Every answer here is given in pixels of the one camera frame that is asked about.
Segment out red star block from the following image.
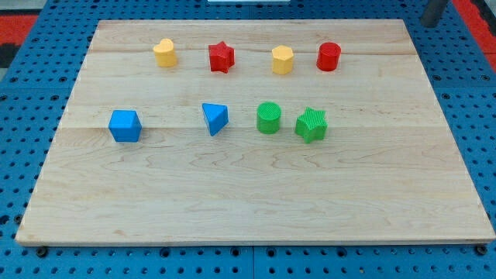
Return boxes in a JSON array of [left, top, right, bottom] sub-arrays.
[[208, 41, 235, 74]]

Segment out yellow heart block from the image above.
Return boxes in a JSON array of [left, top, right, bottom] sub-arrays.
[[153, 38, 177, 67]]

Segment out wooden board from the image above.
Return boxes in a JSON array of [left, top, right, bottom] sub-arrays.
[[16, 19, 495, 246]]

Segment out green star block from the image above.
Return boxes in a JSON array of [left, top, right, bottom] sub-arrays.
[[295, 107, 328, 143]]

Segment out yellow hexagon block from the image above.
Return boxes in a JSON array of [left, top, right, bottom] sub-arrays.
[[272, 45, 294, 75]]

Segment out green cylinder block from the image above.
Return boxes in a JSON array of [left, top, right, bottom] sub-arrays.
[[257, 102, 281, 134]]

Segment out blue cube block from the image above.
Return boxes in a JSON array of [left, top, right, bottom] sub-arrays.
[[108, 110, 142, 143]]

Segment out blue triangle block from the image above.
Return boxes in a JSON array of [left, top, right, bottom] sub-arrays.
[[201, 103, 229, 136]]

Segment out red cylinder block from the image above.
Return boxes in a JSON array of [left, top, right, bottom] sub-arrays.
[[316, 42, 341, 71]]

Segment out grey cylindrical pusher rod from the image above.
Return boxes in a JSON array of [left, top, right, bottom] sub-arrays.
[[419, 0, 449, 28]]

